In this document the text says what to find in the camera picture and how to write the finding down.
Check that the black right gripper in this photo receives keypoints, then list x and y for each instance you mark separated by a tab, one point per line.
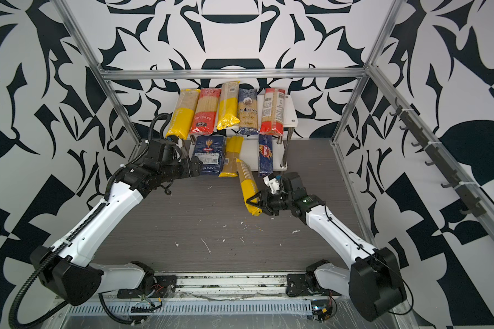
265	201

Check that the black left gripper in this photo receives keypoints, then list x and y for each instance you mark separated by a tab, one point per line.
187	171

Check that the yellow Pastatime spaghetti pack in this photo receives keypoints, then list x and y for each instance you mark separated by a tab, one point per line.
248	186

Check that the dark blue pasta pack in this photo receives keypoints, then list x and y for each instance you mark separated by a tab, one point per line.
265	155

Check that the blue Barilla pasta pack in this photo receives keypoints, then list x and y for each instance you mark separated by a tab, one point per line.
210	152

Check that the yellow spaghetti pack underneath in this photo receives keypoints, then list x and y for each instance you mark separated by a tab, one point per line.
182	117

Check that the red yellow spaghetti pack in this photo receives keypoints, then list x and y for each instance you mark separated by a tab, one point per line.
206	110

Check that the small clear spaghetti pack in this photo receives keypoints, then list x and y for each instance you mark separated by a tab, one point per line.
231	155

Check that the red ended spaghetti pack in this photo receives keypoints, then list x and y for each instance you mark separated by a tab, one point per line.
273	113

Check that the yellow brown spaghetti pack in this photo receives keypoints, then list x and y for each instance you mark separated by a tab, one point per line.
228	106

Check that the blue yellow spaghetti pack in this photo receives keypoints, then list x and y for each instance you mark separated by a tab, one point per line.
247	112

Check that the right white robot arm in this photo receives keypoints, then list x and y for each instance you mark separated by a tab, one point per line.
371	278

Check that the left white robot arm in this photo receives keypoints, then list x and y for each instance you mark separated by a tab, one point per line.
67	267

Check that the white two-tier metal shelf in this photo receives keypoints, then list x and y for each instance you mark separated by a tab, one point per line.
250	146

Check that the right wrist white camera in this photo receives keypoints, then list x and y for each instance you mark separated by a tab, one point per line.
272	182

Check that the white slotted cable duct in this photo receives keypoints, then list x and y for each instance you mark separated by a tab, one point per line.
240	307

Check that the black wall hook rail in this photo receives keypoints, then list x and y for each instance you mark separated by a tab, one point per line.
439	157

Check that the aluminium frame of enclosure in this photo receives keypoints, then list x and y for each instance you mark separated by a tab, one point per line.
370	71

